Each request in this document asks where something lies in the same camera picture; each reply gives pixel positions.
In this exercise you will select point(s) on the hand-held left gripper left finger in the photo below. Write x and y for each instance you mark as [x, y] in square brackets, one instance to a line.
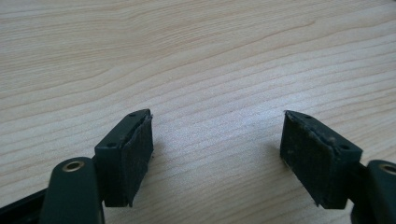
[124, 161]

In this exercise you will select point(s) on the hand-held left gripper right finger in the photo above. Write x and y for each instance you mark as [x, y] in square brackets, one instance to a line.
[317, 158]

